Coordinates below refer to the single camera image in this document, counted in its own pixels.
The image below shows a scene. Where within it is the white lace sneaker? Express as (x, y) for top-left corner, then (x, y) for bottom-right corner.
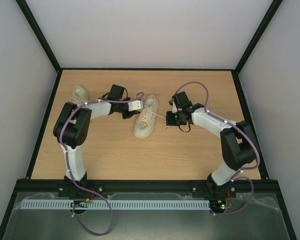
(133, 94), (166, 139)
(70, 85), (89, 105)

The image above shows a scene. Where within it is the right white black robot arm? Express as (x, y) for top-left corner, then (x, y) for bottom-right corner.
(166, 91), (260, 196)

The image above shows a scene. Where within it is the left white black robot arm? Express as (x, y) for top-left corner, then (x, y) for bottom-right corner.
(53, 84), (144, 182)

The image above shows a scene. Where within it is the white lace sneaker tied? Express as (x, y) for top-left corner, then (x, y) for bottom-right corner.
(70, 85), (89, 105)

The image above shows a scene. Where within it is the right controller board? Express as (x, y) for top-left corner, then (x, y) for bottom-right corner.
(209, 197), (233, 212)

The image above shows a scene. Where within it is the controller board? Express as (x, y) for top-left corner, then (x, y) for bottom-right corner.
(209, 197), (233, 212)
(69, 198), (93, 209)

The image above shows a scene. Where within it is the left controller board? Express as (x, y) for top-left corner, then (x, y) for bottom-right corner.
(69, 198), (93, 209)

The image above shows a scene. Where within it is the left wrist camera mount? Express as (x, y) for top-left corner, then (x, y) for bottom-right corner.
(127, 99), (144, 112)

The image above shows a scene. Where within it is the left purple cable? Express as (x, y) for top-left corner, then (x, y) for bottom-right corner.
(58, 91), (145, 236)

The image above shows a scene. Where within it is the black aluminium frame rail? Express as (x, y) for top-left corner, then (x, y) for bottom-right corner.
(14, 179), (281, 197)

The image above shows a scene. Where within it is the light blue slotted cable duct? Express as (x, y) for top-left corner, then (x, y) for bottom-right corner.
(20, 199), (210, 211)

